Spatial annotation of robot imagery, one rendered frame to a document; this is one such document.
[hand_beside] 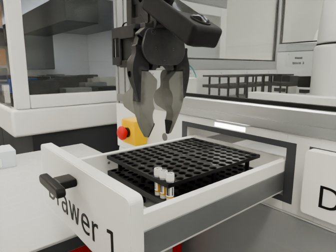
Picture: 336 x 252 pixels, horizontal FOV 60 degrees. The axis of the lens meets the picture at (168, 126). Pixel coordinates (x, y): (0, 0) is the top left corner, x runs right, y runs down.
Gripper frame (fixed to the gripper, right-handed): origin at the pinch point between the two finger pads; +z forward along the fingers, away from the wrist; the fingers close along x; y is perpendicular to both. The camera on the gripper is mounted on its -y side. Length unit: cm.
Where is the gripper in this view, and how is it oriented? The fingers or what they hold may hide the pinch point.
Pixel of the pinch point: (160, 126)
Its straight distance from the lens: 41.4
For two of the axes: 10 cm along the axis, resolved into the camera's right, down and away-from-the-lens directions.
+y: -6.4, -1.5, 7.6
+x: -7.7, 1.2, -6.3
